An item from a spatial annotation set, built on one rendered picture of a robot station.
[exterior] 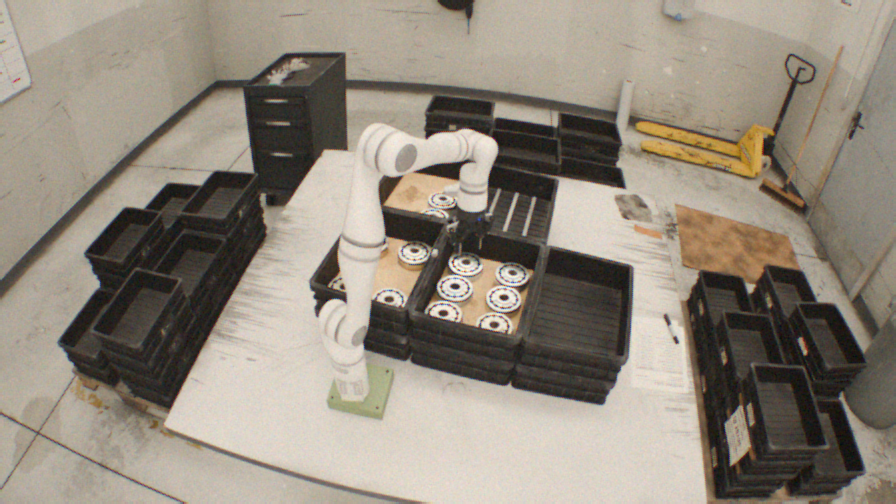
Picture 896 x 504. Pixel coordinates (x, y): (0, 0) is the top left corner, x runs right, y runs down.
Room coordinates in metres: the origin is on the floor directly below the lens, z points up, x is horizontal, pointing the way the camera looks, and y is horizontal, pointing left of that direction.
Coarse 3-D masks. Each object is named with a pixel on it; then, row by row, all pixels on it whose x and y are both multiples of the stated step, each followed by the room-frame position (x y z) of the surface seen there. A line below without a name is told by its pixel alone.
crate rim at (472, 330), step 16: (512, 240) 1.26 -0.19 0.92; (528, 240) 1.26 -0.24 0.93; (432, 272) 1.10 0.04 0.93; (416, 304) 0.97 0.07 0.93; (528, 304) 0.99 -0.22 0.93; (416, 320) 0.93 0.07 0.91; (432, 320) 0.92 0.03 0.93; (448, 320) 0.92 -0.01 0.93; (480, 336) 0.89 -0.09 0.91; (496, 336) 0.88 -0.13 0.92; (512, 336) 0.88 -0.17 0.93
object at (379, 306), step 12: (408, 216) 1.34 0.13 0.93; (420, 216) 1.34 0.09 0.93; (444, 228) 1.29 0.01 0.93; (336, 240) 1.21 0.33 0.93; (324, 264) 1.10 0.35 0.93; (312, 276) 1.05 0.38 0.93; (420, 276) 1.08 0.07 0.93; (312, 288) 1.01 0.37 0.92; (324, 288) 1.00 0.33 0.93; (372, 300) 0.97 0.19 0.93; (408, 300) 0.98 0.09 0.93; (384, 312) 0.95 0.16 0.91; (396, 312) 0.95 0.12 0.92; (408, 312) 0.96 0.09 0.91
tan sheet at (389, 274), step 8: (392, 240) 1.34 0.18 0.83; (400, 240) 1.35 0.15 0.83; (392, 248) 1.30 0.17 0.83; (392, 256) 1.27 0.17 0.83; (384, 264) 1.23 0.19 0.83; (392, 264) 1.23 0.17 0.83; (376, 272) 1.19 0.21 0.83; (384, 272) 1.19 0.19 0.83; (392, 272) 1.19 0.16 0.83; (400, 272) 1.20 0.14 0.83; (408, 272) 1.20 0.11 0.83; (416, 272) 1.20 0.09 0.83; (376, 280) 1.15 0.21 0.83; (384, 280) 1.16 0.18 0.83; (392, 280) 1.16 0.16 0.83; (400, 280) 1.16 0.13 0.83; (408, 280) 1.16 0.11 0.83; (376, 288) 1.12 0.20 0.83; (400, 288) 1.13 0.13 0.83; (408, 288) 1.13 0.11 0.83
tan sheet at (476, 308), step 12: (492, 264) 1.26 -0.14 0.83; (444, 276) 1.19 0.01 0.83; (492, 276) 1.20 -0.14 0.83; (480, 288) 1.15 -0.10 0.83; (492, 288) 1.15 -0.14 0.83; (432, 300) 1.09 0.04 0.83; (480, 300) 1.10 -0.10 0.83; (468, 312) 1.05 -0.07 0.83; (480, 312) 1.05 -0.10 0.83; (516, 324) 1.01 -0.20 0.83
